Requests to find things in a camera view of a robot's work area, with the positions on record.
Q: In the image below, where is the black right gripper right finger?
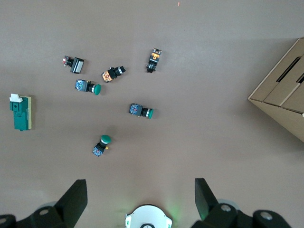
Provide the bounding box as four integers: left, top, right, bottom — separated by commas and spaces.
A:
191, 178, 293, 228

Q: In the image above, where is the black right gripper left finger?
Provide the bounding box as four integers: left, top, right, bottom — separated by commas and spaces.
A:
0, 179, 88, 228

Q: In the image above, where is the green load switch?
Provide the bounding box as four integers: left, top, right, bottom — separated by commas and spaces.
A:
9, 94, 35, 132

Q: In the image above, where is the green mushroom push button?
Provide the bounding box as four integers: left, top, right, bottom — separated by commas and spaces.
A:
75, 79, 102, 96
92, 134, 113, 158
129, 103, 154, 120

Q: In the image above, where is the brown paper table cover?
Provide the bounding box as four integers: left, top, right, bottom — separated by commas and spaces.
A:
0, 0, 304, 228

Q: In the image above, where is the brown cardboard box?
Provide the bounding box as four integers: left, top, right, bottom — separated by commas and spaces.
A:
247, 37, 304, 143

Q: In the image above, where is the black selector switch orange block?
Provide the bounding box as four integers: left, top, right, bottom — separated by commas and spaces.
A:
145, 47, 163, 74
101, 66, 126, 84

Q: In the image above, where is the black switch dark red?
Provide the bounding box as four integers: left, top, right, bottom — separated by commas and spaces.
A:
63, 56, 85, 74

